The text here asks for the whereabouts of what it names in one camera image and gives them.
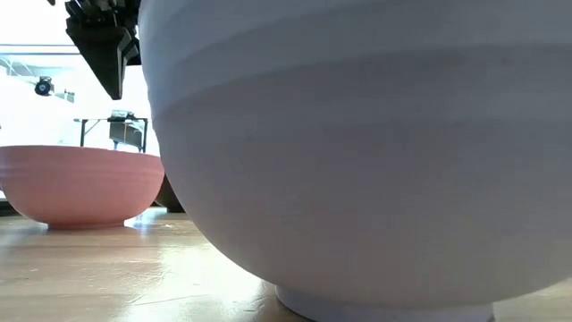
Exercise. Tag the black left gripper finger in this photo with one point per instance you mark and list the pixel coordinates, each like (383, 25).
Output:
(105, 58)
(135, 53)

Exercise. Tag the pink ribbed bowl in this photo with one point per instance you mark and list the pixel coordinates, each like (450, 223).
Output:
(76, 188)

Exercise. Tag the dark blue bowl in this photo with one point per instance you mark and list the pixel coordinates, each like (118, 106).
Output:
(169, 199)

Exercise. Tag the grey equipment box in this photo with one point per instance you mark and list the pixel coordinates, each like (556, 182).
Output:
(125, 132)

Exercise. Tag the large white ribbed bowl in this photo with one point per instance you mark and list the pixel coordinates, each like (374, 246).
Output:
(357, 156)

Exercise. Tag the black metal frame table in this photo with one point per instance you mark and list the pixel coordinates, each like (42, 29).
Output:
(111, 120)

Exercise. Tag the round black camera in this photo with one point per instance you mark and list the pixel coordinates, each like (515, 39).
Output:
(43, 86)

